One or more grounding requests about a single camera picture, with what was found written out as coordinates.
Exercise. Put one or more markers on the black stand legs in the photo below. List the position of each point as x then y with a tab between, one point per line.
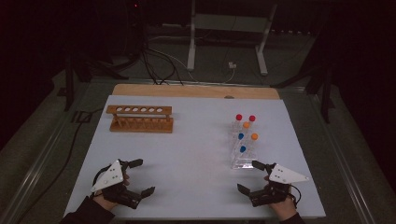
325	99
70	84

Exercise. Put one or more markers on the person's right hand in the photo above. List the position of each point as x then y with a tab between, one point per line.
285	210

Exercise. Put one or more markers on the white table mat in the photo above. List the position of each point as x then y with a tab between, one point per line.
193	149

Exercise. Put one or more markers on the wooden test tube rack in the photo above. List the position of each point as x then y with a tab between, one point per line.
140	124

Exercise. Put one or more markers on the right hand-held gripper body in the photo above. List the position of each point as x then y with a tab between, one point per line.
285	176

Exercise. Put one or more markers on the blue-capped test tube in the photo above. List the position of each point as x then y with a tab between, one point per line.
241	136
243	149

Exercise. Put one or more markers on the clear plastic test tube rack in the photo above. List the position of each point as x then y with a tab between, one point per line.
246	161

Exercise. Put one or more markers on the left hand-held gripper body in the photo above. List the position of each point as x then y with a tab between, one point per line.
112	175

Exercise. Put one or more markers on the person's left hand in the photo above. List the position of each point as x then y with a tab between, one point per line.
106	203

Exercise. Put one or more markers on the white metal stand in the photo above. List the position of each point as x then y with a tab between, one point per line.
230	23

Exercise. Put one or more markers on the metal floor rail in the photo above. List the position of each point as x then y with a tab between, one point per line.
37	165
345	168

